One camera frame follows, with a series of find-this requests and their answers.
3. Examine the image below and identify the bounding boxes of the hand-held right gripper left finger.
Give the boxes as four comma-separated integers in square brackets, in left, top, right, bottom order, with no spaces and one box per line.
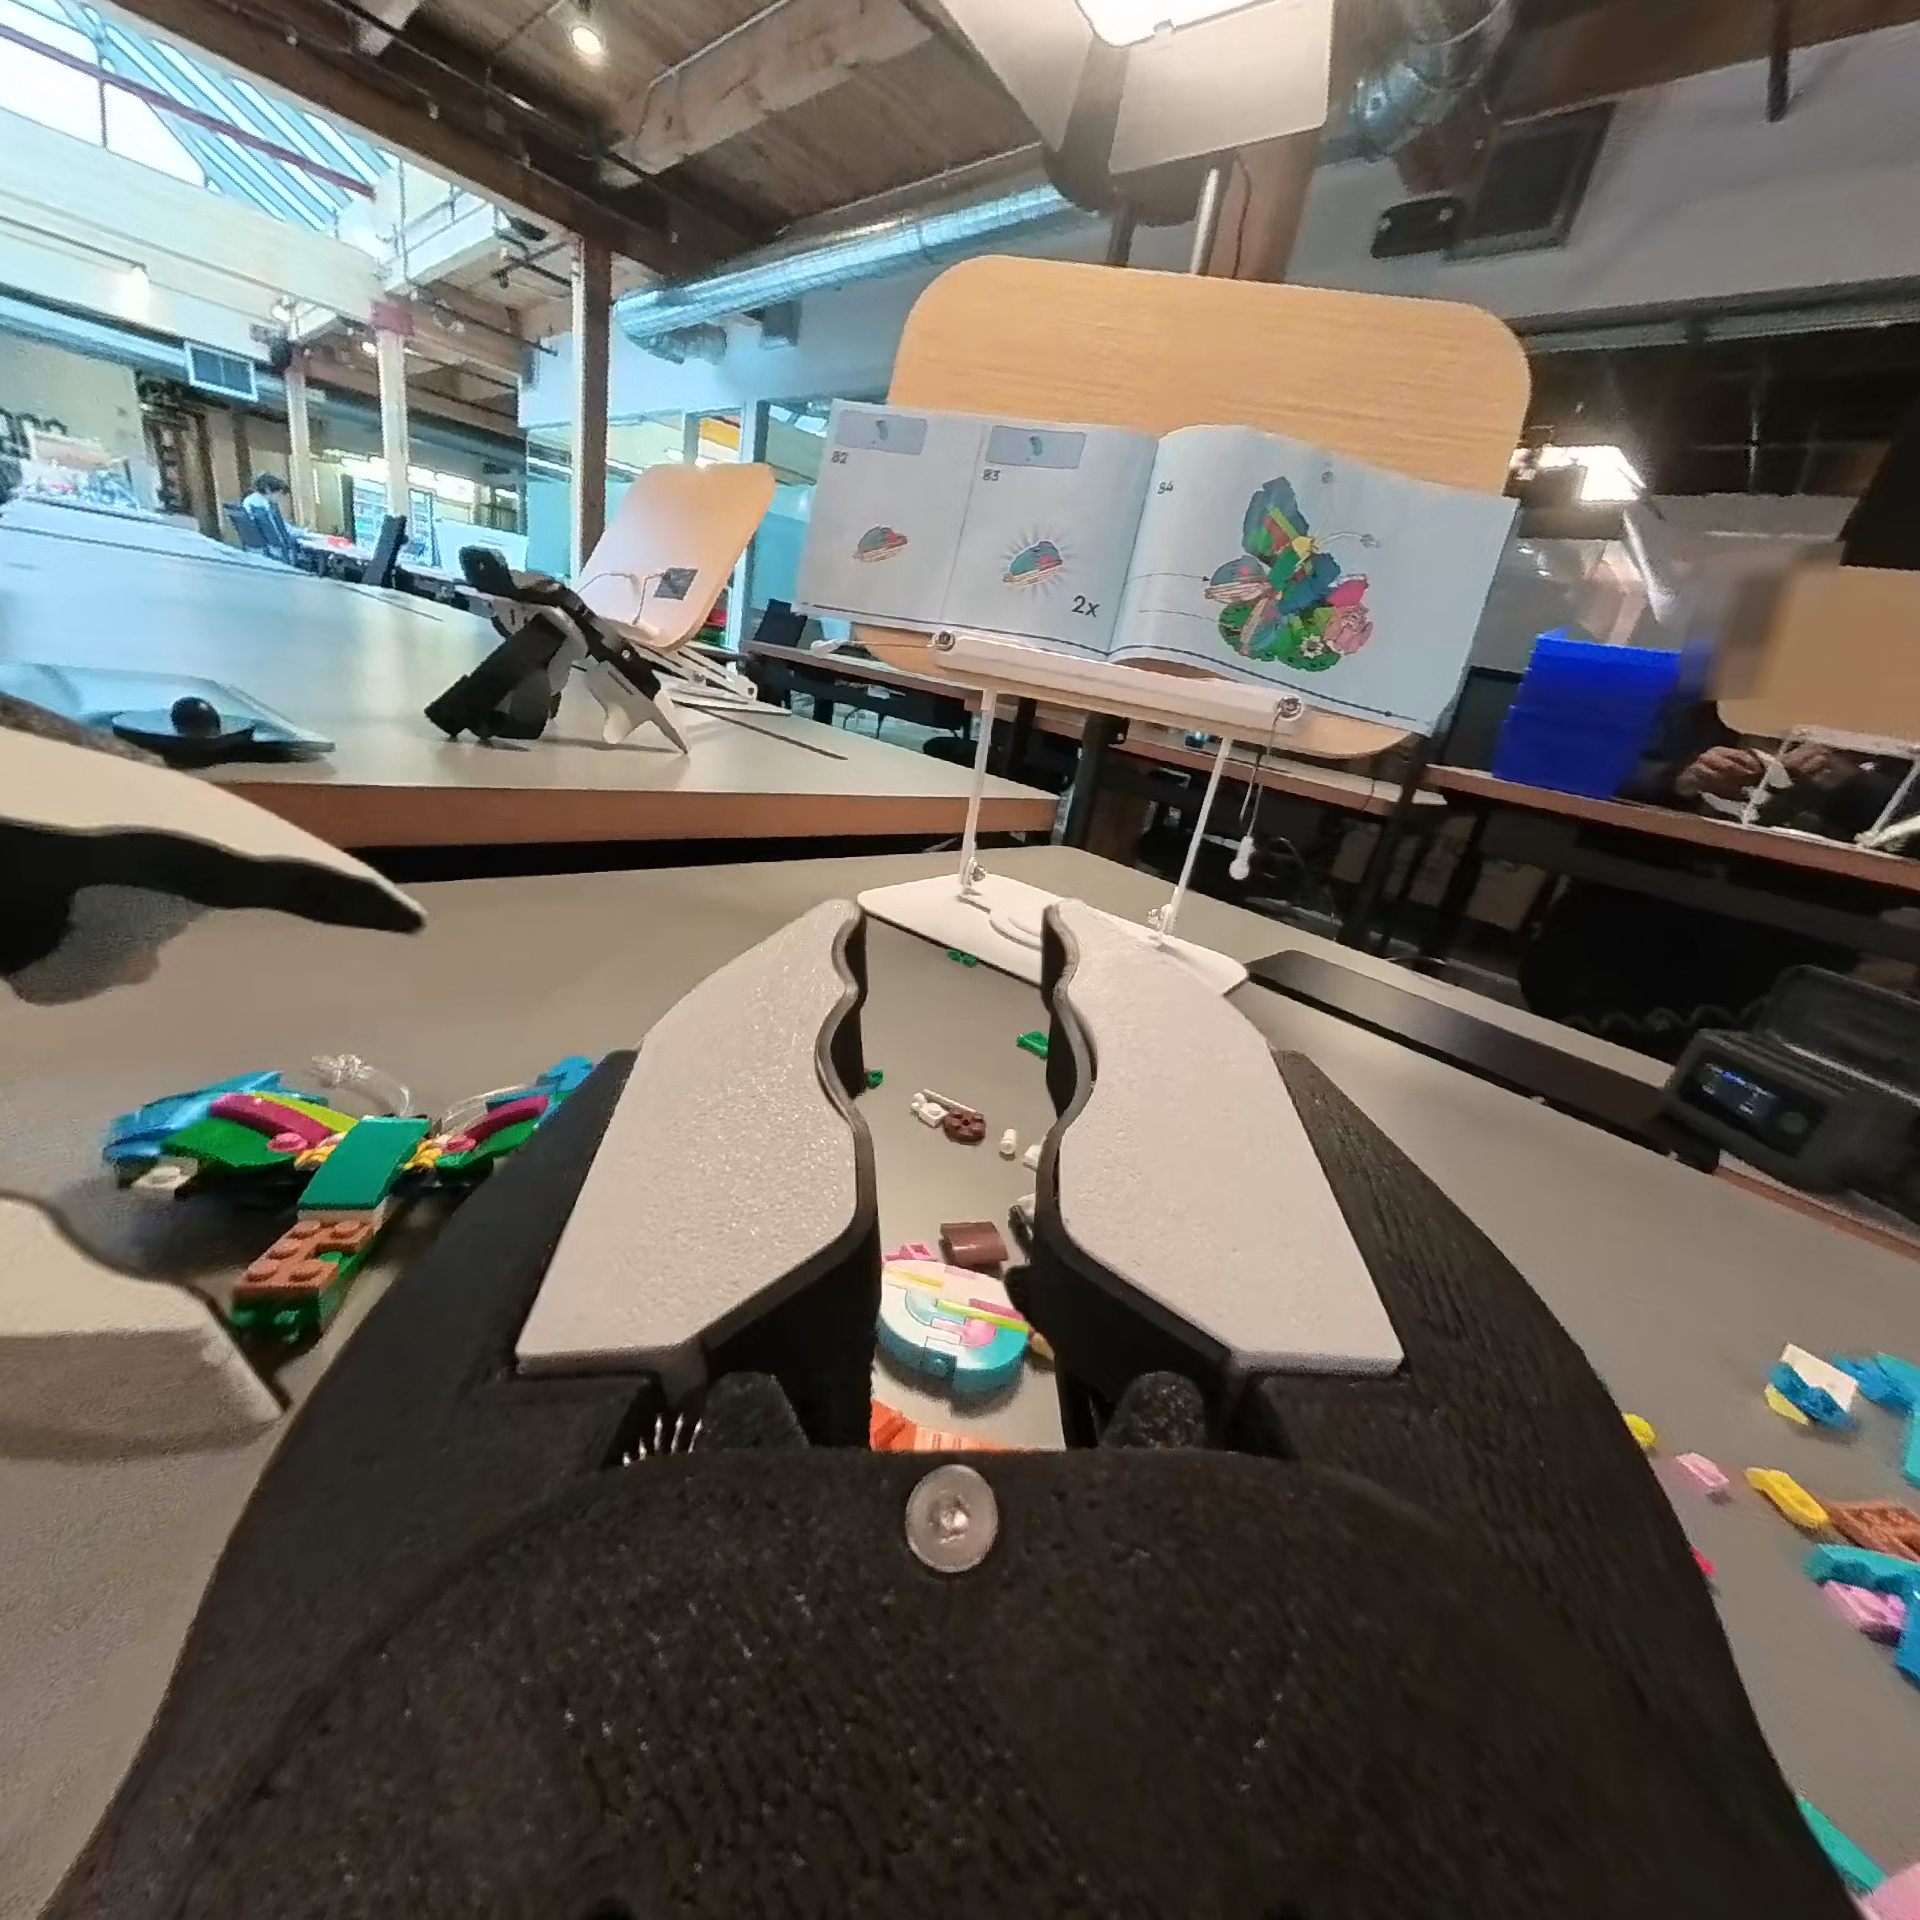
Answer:
[514,900,885,1403]

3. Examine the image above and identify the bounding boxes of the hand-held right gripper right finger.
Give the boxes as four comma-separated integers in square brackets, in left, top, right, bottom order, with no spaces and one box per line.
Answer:
[1031,896,1407,1408]

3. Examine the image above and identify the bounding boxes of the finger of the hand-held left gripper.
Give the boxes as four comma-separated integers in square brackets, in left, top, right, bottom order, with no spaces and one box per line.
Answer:
[0,1190,289,1465]
[0,726,429,976]

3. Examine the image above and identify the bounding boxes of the round pink teal lego flower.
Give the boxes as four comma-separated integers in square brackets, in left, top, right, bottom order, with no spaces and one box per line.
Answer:
[873,1245,1056,1403]

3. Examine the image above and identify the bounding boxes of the colourful lego butterfly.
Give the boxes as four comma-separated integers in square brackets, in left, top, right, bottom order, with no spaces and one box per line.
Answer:
[105,1049,596,1352]

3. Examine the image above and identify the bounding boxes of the lego instruction booklet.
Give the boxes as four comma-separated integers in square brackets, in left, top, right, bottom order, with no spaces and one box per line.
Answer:
[792,398,1521,736]

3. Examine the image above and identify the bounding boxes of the pile of loose lego pieces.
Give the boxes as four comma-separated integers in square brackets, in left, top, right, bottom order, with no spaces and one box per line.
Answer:
[1616,1339,1920,1688]

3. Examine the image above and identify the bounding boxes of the teal lego plate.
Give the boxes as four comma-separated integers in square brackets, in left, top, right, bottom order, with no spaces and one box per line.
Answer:
[1793,1797,1895,1896]

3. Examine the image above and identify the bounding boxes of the black flat stand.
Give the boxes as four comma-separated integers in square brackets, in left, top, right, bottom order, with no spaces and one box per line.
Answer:
[112,694,337,761]

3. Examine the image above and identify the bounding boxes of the long grey table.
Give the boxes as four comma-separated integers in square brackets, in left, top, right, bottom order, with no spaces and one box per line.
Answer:
[0,502,1060,849]

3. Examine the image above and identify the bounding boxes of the spare hand-held gripper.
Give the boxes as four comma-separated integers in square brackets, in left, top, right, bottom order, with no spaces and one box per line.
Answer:
[423,543,692,755]

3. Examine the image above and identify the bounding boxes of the stack of blue bins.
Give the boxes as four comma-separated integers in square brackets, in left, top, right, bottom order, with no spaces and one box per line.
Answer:
[1492,625,1685,800]

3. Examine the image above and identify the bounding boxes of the black device with display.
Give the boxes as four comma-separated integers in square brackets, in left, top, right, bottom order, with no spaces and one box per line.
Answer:
[1658,967,1920,1197]

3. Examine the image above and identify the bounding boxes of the wooden book stand with sticker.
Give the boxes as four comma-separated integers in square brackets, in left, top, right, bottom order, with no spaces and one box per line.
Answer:
[576,462,778,707]

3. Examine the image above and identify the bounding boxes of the white panel lamp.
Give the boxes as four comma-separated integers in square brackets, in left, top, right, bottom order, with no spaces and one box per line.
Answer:
[1050,0,1335,225]

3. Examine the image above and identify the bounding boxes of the silver air duct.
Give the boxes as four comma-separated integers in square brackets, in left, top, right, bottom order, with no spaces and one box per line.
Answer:
[613,182,1087,366]

